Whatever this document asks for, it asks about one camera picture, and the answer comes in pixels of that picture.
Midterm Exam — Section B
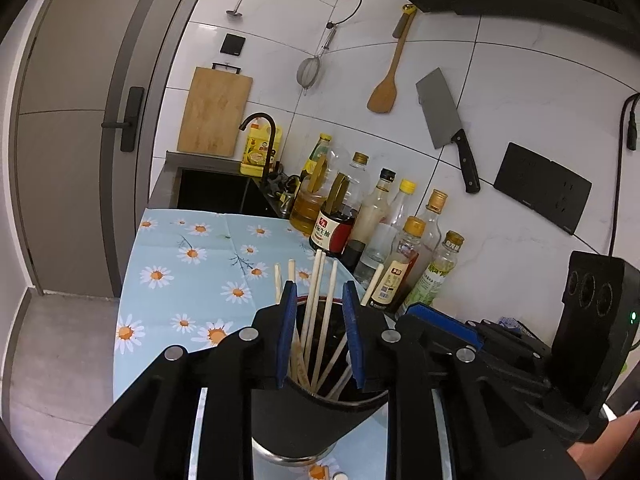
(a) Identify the cleaver with black handle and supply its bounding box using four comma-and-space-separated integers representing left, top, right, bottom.
416, 67, 482, 195

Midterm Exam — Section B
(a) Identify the yellow detergent bottle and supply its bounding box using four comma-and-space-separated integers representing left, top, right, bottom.
240, 116, 283, 177

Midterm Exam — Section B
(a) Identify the blue daisy print tablecloth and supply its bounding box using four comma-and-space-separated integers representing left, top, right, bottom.
112, 207, 391, 480

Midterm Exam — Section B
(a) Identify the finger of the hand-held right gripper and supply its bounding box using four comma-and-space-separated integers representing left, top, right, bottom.
397, 305, 484, 357
467, 320, 554, 387

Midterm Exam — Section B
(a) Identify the cooking oil jug yellow cap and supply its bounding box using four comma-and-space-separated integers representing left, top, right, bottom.
289, 132, 336, 236

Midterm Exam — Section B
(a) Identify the black wall switch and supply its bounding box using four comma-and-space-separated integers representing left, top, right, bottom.
220, 33, 247, 56

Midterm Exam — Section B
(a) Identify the wooden spatula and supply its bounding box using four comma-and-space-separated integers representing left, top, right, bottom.
366, 4, 417, 114

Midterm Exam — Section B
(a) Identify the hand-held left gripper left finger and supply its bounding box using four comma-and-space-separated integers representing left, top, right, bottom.
55, 281, 299, 480

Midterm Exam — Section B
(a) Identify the black power cable with plug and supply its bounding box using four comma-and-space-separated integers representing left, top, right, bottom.
607, 92, 640, 258

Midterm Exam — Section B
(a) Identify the black utensil holder steel base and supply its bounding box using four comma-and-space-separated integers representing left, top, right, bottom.
250, 296, 391, 467

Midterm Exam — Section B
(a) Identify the black wall socket panel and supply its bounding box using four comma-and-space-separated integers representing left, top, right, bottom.
493, 142, 593, 236

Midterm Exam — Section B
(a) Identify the clear bottle with gold cap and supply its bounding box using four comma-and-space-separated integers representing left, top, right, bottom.
415, 189, 449, 251

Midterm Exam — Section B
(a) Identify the steel kitchen sink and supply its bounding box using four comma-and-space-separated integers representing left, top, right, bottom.
167, 152, 291, 218

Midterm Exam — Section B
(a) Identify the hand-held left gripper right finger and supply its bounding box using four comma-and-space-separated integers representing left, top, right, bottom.
341, 280, 587, 480

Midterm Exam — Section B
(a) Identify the soy sauce jug red label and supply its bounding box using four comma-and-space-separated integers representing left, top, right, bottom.
310, 151, 372, 257

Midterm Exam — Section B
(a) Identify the bunch of wooden chopsticks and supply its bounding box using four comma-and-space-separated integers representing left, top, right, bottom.
274, 250, 387, 401

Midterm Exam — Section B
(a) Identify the grey door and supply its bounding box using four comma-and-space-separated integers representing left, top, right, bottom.
15, 0, 211, 301

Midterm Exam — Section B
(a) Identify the wooden cutting board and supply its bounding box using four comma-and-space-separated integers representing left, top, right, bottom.
176, 62, 253, 158

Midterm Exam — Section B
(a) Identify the black faucet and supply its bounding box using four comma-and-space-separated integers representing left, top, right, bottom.
239, 112, 278, 181

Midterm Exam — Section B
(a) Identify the steel mesh strainer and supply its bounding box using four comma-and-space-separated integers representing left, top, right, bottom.
297, 22, 337, 96

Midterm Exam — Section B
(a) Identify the dark bottle with beige label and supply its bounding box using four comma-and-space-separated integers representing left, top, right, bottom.
367, 216, 427, 311

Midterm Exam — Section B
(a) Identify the clear bottle with yellow cap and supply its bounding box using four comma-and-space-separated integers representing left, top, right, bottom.
360, 179, 418, 276

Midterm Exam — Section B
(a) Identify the oil bottle with green label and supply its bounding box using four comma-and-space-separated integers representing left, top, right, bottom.
407, 230, 466, 313

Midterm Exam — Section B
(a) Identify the black door handle lock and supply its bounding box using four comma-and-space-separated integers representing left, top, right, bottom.
101, 86, 146, 153

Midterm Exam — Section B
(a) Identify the sauce bottle with black cap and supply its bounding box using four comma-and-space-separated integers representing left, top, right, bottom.
345, 167, 398, 271

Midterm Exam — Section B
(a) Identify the person's right forearm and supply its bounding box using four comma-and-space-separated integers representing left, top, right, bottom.
567, 407, 640, 480

